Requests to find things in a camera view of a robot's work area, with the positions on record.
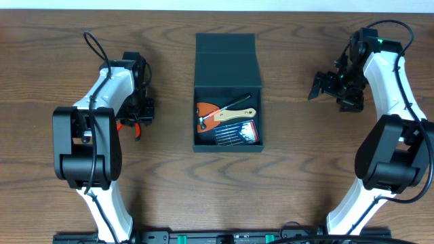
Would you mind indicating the dark green box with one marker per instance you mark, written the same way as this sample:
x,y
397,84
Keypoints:
x,y
226,69

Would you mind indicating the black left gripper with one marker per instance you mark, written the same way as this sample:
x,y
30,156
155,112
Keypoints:
x,y
143,114

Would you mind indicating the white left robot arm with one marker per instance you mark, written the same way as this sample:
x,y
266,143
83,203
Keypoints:
x,y
87,154

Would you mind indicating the red handled pliers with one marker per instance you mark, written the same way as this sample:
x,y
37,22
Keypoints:
x,y
137,129

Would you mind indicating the small black handled hammer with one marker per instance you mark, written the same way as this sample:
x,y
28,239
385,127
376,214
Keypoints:
x,y
200,120

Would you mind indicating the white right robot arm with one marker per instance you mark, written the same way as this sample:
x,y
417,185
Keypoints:
x,y
398,151

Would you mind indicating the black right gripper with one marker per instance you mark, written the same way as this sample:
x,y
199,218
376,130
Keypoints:
x,y
354,103

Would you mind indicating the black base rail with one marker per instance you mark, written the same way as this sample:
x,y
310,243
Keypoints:
x,y
165,237

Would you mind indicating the blue screwdriver set case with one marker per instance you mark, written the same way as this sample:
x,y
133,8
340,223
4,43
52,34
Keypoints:
x,y
236,134

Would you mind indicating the orange scraper wooden handle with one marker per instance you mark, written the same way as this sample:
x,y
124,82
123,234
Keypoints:
x,y
222,116

